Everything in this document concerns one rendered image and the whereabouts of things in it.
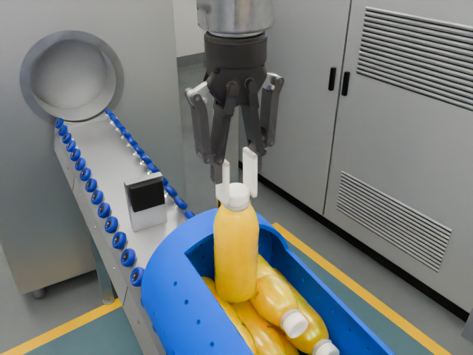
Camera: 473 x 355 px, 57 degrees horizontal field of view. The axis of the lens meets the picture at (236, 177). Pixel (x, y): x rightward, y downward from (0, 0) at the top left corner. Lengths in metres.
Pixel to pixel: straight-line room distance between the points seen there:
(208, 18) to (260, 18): 0.06
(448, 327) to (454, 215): 0.57
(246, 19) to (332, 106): 1.91
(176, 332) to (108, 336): 1.54
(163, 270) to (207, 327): 0.15
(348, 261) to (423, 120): 0.93
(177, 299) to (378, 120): 1.68
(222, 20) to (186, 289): 0.39
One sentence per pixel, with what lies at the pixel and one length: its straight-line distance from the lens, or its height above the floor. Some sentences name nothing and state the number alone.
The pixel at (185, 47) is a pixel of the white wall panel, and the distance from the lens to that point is 5.60.
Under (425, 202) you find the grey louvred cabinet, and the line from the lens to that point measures 2.19.
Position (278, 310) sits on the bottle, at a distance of 0.74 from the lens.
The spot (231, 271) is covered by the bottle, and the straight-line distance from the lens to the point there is 0.68.
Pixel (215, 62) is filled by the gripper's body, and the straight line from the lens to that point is 0.52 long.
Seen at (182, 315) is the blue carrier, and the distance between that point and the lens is 0.68.
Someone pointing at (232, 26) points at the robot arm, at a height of 1.58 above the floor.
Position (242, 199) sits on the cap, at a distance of 0.61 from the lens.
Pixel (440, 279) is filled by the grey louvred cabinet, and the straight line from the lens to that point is 2.34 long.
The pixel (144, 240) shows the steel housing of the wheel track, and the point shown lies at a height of 0.93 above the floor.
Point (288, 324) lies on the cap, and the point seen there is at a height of 1.13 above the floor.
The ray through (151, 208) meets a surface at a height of 0.99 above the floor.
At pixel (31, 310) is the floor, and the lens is 2.46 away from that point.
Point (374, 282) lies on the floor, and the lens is 2.48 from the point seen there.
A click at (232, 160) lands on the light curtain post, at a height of 0.98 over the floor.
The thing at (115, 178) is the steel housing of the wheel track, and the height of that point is 0.93.
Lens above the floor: 1.68
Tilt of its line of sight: 32 degrees down
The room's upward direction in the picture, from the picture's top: straight up
